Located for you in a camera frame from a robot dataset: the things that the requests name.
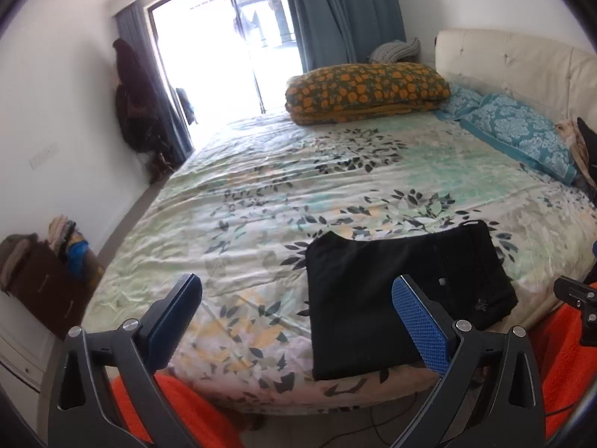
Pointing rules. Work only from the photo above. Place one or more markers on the pile of colourful clothes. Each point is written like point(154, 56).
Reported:
point(70, 247)

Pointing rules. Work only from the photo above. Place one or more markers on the black pants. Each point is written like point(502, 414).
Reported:
point(364, 289)

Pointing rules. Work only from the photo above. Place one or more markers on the orange floral folded blanket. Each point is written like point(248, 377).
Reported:
point(364, 88)

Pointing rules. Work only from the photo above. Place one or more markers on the dark hanging clothes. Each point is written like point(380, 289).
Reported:
point(135, 107)

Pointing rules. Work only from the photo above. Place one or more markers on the blue hanging garment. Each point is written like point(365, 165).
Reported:
point(185, 105)

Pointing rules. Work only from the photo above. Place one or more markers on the black cloth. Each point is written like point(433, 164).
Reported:
point(588, 149)

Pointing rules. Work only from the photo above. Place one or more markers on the glass sliding door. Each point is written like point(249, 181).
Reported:
point(210, 56)

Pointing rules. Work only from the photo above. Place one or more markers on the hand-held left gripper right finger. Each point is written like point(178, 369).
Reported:
point(419, 326)

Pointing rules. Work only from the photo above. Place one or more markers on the brown folded garment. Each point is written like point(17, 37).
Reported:
point(16, 254)

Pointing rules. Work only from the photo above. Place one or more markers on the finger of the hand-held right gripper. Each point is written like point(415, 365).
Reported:
point(585, 305)

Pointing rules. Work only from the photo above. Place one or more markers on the cream padded headboard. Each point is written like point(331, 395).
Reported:
point(513, 65)

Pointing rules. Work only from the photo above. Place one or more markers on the bed with floral sheet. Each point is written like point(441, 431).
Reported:
point(261, 186)

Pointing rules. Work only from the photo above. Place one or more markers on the grey-blue curtain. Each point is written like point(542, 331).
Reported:
point(133, 23)

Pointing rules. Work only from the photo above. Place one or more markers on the blue curtain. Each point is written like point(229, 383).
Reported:
point(345, 14)

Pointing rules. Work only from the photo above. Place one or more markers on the brown dresser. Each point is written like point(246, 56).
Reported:
point(46, 289)

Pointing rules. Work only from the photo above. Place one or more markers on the person's orange clothing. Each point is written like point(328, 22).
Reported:
point(559, 373)

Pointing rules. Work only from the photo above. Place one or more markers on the large blue patterned pillow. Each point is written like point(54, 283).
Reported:
point(517, 130)

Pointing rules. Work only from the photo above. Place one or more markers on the grey knitted cushion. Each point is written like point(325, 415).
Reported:
point(396, 49)

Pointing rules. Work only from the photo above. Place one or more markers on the small blue patterned pillow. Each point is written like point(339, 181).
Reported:
point(461, 100)

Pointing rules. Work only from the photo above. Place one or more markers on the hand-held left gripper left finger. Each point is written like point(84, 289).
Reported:
point(172, 317)

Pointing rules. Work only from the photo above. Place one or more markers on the white cabinet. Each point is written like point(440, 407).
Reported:
point(23, 350)

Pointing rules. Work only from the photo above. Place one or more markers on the beige cloth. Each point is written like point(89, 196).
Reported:
point(566, 133)

